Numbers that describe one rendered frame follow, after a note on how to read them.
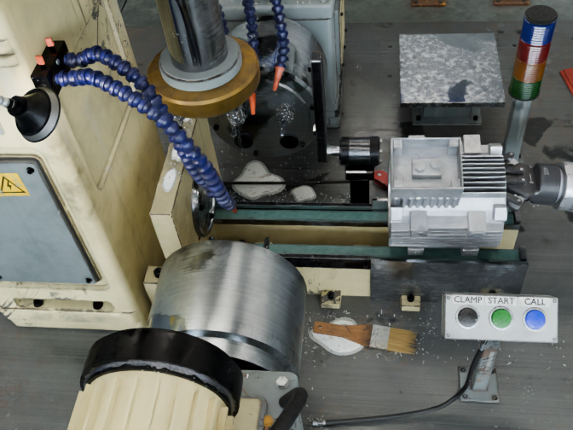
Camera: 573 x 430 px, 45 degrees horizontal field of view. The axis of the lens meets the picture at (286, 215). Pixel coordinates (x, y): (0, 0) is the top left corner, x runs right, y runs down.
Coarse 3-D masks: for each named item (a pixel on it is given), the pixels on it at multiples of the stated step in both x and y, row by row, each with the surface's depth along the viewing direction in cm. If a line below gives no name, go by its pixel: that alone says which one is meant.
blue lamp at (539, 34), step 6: (528, 24) 130; (534, 24) 135; (552, 24) 128; (522, 30) 132; (528, 30) 130; (534, 30) 129; (540, 30) 129; (546, 30) 129; (552, 30) 130; (522, 36) 133; (528, 36) 131; (534, 36) 130; (540, 36) 130; (546, 36) 130; (552, 36) 131; (528, 42) 132; (534, 42) 131; (540, 42) 131; (546, 42) 131
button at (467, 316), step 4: (464, 308) 106; (468, 308) 106; (460, 312) 106; (464, 312) 106; (468, 312) 105; (472, 312) 105; (476, 312) 105; (460, 316) 106; (464, 316) 105; (468, 316) 105; (472, 316) 105; (476, 316) 105; (460, 320) 106; (464, 320) 105; (468, 320) 105; (472, 320) 105; (476, 320) 105; (464, 324) 105; (468, 324) 105; (472, 324) 105
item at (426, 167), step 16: (400, 144) 119; (416, 144) 121; (432, 144) 121; (448, 144) 120; (400, 160) 121; (416, 160) 120; (432, 160) 118; (448, 160) 120; (400, 176) 120; (416, 176) 119; (432, 176) 119; (448, 176) 119; (400, 192) 117; (416, 192) 117; (432, 192) 116; (448, 192) 116
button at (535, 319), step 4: (528, 312) 105; (532, 312) 104; (536, 312) 104; (540, 312) 104; (528, 316) 104; (532, 316) 104; (536, 316) 104; (540, 316) 104; (544, 316) 104; (524, 320) 105; (528, 320) 104; (532, 320) 104; (536, 320) 104; (540, 320) 104; (544, 320) 104; (528, 324) 104; (532, 324) 104; (536, 324) 104; (540, 324) 104; (544, 324) 104; (532, 328) 104; (536, 328) 104
